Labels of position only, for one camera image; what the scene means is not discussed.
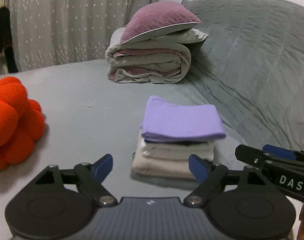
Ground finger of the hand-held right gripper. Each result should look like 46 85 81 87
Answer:
262 144 304 165
235 144 276 178

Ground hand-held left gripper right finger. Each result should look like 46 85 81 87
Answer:
183 154 267 207

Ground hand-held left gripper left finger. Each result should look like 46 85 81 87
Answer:
35 154 118 207

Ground lilac pants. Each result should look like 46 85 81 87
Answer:
139 95 227 143

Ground black folded garment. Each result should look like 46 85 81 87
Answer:
144 139 210 147

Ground white folded garment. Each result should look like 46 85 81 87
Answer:
138 130 215 162

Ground grey folded sweater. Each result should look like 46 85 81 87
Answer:
131 170 200 189

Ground grey quilted headboard cover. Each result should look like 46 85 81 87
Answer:
180 0 304 153

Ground orange pumpkin plush cushion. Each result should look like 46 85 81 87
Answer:
0 77 46 172

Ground folded duvet with pink pillow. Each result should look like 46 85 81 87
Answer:
105 27 209 84

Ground grey star-print curtain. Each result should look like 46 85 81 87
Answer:
2 0 160 72

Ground purple pillow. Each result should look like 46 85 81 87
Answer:
120 1 202 44

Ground black hanging garment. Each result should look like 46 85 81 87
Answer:
0 7 19 73

